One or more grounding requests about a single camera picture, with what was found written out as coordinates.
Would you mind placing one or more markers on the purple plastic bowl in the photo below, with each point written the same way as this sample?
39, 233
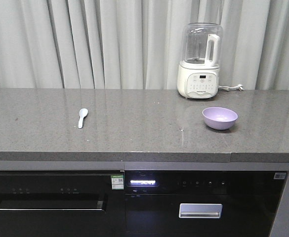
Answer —
219, 118

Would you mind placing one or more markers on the grey pleated curtain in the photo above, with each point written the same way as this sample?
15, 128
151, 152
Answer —
136, 44

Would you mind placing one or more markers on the light blue plastic spoon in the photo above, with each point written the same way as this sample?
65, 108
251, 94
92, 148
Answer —
82, 113

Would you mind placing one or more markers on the white blender with clear jar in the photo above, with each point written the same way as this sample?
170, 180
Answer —
199, 65

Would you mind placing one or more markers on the black dishwasher with silver handle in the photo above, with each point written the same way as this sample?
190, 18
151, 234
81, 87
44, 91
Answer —
201, 203

